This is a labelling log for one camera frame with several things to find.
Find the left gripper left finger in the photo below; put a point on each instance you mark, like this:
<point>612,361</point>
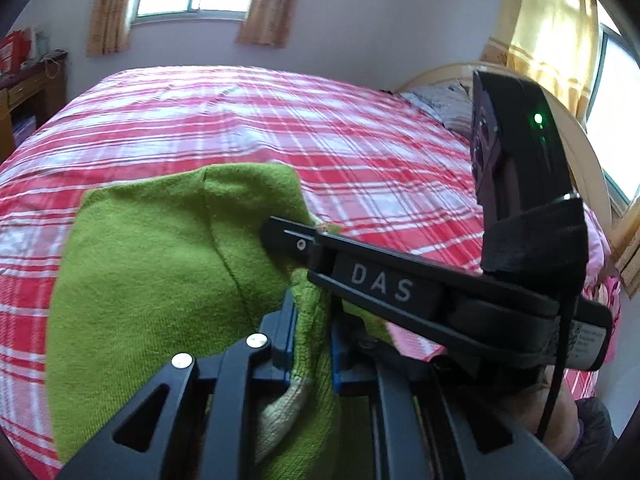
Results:
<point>196,418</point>

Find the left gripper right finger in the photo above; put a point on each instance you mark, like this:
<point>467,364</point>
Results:
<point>423,425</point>

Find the green orange striped knit sweater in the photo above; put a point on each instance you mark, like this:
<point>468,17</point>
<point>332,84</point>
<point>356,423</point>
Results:
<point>175,264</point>

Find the pink blanket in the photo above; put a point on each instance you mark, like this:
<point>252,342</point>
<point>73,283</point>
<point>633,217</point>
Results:
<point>601,283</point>

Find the cream wooden headboard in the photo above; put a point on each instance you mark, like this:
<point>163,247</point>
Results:
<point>587,173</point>

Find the red plaid bed sheet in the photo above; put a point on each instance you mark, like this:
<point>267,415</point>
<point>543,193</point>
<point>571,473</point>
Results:
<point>372,163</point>

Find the side window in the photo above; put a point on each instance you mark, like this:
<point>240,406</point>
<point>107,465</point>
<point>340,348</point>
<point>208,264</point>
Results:
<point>613,114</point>

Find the grey striped pillow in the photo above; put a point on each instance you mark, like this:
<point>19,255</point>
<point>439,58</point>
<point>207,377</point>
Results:
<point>449,104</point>

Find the yellow side curtain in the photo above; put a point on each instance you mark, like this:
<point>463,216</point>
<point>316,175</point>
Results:
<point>553,42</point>

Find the brown wooden desk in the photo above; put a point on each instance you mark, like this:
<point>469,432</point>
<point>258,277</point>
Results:
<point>39,91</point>

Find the right beige curtain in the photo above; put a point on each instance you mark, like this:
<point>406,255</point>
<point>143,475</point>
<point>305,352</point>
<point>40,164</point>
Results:
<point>267,23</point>

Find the beige curtain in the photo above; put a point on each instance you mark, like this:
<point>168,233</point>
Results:
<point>109,27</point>
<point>267,23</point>

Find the left beige curtain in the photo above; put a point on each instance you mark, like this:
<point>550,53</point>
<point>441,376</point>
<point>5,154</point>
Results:
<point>109,27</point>

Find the red gift box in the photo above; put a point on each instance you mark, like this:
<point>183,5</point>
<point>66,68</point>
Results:
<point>14,51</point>

